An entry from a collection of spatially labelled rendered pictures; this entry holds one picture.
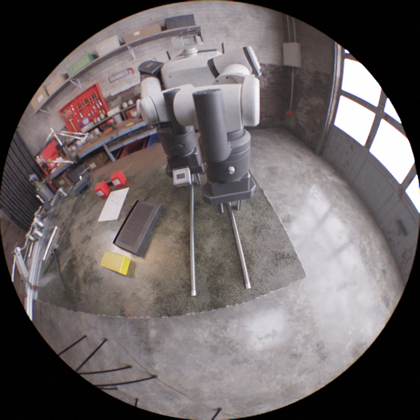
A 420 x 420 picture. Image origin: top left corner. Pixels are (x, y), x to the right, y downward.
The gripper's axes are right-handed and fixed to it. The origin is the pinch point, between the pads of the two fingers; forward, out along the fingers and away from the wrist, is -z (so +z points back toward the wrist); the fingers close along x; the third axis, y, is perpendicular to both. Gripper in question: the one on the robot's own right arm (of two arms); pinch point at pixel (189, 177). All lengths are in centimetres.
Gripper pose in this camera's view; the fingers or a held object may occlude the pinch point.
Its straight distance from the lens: 45.9
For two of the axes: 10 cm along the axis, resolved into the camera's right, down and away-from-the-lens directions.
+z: -1.4, -5.9, -8.0
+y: -0.7, -8.0, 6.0
